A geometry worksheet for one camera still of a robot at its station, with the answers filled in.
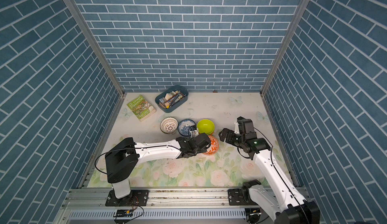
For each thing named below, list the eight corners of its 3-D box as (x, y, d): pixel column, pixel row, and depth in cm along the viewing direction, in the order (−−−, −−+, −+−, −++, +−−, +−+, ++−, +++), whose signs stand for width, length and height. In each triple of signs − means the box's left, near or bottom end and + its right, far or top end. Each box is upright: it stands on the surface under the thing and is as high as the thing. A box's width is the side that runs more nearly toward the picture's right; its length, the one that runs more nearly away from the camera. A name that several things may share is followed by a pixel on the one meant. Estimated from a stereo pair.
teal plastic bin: (153, 102, 116) (152, 98, 113) (178, 87, 128) (178, 83, 124) (166, 115, 108) (165, 111, 105) (192, 97, 120) (191, 93, 117)
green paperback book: (126, 105, 114) (125, 102, 112) (141, 97, 120) (140, 94, 118) (141, 122, 104) (140, 119, 102) (157, 112, 110) (156, 109, 108)
